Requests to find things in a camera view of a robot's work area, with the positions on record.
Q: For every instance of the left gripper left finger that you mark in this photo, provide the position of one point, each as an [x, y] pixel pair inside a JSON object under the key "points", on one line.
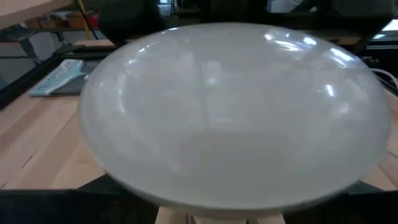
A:
{"points": [[62, 208]]}

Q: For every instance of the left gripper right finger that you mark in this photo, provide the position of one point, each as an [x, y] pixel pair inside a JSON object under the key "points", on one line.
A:
{"points": [[357, 211]]}

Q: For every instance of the white flood lightbulb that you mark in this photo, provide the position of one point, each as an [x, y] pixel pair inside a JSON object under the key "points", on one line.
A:
{"points": [[233, 118]]}

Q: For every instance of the Yellowstone waterfall book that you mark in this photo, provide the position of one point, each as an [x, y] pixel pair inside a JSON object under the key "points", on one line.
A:
{"points": [[56, 77]]}

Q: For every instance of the light wooden desk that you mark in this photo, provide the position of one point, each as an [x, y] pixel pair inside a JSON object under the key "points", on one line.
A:
{"points": [[28, 11]]}

